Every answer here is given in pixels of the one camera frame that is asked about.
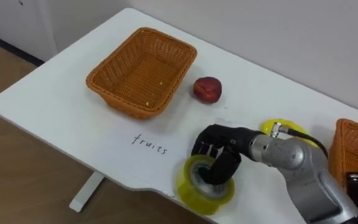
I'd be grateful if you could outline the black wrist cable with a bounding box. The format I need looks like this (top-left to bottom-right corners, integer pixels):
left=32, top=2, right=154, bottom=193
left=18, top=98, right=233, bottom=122
left=270, top=122, right=329, bottom=159

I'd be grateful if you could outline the empty orange wicker basket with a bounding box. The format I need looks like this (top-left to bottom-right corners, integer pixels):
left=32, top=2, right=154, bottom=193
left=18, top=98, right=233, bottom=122
left=85, top=27, right=198, bottom=120

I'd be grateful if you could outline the white desk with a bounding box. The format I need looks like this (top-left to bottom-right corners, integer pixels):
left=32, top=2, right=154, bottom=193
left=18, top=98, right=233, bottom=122
left=0, top=7, right=358, bottom=224

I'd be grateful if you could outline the yellow adhesive tape roll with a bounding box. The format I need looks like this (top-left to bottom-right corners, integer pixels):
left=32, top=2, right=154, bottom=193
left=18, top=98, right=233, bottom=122
left=175, top=154, right=236, bottom=216

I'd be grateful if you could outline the red apple soft toy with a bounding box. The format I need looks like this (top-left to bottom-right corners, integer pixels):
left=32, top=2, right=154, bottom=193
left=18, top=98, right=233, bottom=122
left=193, top=76, right=223, bottom=104

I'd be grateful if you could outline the dark brown bottle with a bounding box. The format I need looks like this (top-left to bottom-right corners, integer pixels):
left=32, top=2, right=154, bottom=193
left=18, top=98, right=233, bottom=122
left=346, top=172, right=358, bottom=220

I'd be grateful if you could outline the yellow soft toy fruit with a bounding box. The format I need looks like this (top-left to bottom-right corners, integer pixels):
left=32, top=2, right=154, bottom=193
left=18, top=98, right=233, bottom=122
left=260, top=118, right=319, bottom=149

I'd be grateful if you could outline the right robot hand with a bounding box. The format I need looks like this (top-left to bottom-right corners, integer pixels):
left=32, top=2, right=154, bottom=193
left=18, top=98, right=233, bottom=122
left=191, top=124, right=265, bottom=186

